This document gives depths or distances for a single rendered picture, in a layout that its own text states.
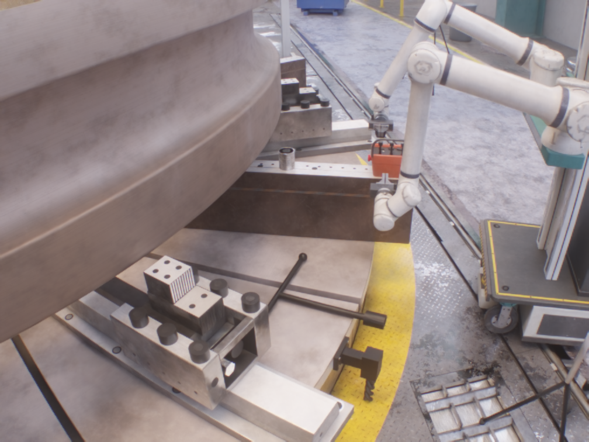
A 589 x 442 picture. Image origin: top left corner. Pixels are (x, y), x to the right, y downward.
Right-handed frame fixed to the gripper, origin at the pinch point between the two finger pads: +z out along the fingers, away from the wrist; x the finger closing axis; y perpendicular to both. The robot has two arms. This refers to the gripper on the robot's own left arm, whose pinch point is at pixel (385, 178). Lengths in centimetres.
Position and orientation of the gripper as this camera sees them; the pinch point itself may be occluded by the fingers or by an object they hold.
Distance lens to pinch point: 226.9
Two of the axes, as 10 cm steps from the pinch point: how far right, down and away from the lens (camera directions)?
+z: 1.7, -6.2, 7.7
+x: -9.8, -0.6, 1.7
